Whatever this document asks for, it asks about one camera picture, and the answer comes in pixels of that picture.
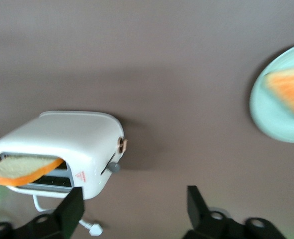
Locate brown table cloth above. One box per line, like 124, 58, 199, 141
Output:
0, 0, 294, 239

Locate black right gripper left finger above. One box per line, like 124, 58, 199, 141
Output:
12, 187, 85, 239

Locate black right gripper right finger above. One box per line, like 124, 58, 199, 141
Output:
181, 185, 247, 239

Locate white two-slot toaster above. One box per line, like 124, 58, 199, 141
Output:
0, 110, 128, 201

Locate mint green round plate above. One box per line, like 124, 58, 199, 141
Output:
249, 40, 294, 144

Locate orange triangular pastry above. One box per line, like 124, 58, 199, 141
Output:
264, 66, 294, 120

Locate bread slice with orange crust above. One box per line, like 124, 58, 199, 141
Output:
0, 154, 64, 187

